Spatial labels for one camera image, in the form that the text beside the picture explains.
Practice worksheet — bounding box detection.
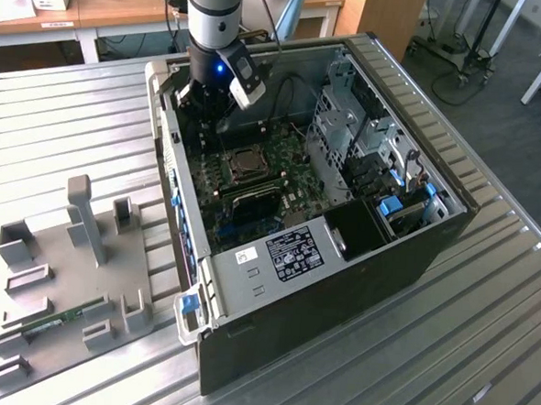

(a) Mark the wooden desk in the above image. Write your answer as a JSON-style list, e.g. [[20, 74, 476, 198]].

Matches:
[[0, 0, 347, 82]]

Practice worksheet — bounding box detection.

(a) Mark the silver drive cage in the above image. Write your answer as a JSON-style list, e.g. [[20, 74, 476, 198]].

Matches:
[[303, 47, 403, 204]]

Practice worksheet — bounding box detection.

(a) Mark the black wheeled stand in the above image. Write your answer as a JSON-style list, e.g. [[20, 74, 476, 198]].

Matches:
[[405, 0, 507, 92]]

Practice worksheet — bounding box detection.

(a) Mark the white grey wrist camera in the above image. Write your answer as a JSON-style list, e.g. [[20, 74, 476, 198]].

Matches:
[[210, 41, 269, 112]]

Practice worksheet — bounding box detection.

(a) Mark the hard disk in blue carrier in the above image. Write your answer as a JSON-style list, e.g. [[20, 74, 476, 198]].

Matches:
[[372, 193, 437, 244]]

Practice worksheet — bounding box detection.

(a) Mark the CPU socket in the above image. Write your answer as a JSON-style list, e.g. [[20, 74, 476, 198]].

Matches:
[[223, 143, 275, 189]]

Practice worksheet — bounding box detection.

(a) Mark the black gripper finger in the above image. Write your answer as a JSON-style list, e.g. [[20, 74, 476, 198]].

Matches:
[[172, 80, 225, 134], [208, 93, 237, 135]]

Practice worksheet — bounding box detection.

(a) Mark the silver power supply unit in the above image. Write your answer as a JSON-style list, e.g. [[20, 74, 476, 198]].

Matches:
[[196, 207, 351, 339]]

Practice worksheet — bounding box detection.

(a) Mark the black grey PC case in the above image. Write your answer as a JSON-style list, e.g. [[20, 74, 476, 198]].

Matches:
[[124, 17, 509, 405]]

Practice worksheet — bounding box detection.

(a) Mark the black graphics card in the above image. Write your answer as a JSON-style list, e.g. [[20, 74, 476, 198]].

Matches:
[[229, 184, 282, 228]]

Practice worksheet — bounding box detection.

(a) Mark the wooden cabinet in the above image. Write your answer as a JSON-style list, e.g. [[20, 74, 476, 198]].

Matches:
[[332, 0, 429, 64]]

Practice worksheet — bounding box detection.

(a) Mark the green motherboard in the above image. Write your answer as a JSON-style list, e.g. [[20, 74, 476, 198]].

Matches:
[[178, 116, 352, 263]]

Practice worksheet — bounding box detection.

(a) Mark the green RAM stick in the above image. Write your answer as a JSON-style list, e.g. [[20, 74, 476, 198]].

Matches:
[[18, 303, 86, 339]]

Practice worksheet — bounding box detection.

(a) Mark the blue case latch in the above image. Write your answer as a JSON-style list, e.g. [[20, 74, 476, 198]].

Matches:
[[178, 292, 201, 318]]

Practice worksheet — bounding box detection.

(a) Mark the grey parts rack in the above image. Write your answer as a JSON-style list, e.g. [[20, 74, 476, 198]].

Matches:
[[0, 169, 166, 401]]

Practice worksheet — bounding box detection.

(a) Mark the blue expansion slot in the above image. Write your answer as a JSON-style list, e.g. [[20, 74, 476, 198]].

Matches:
[[217, 224, 243, 241]]

